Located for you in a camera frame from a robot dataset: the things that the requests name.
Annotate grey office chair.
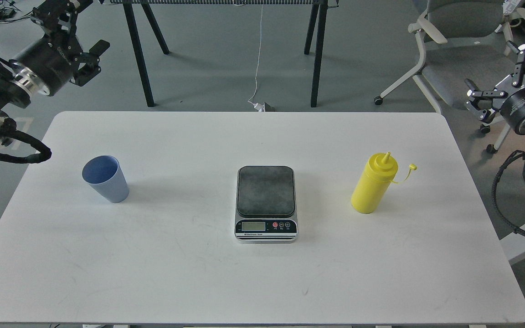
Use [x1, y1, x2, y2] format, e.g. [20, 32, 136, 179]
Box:
[374, 0, 525, 138]

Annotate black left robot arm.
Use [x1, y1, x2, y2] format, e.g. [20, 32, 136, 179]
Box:
[0, 0, 110, 164]

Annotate white power adapter on floor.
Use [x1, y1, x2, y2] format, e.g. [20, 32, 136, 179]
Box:
[250, 102, 276, 113]

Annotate yellow squeeze bottle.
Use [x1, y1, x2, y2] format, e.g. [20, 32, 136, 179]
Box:
[350, 152, 417, 214]

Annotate blue ribbed plastic cup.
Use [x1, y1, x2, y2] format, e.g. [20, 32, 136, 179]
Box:
[82, 155, 129, 203]

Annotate digital kitchen scale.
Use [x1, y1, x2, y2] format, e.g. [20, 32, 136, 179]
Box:
[234, 165, 299, 243]

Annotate white hanging cable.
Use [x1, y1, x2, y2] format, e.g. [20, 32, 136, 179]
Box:
[248, 0, 264, 104]

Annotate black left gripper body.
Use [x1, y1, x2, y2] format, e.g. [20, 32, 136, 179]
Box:
[11, 31, 83, 96]

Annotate black-legged background table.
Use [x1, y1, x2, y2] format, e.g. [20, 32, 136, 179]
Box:
[98, 0, 340, 108]

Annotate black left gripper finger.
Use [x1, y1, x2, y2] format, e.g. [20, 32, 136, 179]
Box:
[32, 0, 93, 36]
[71, 40, 110, 87]

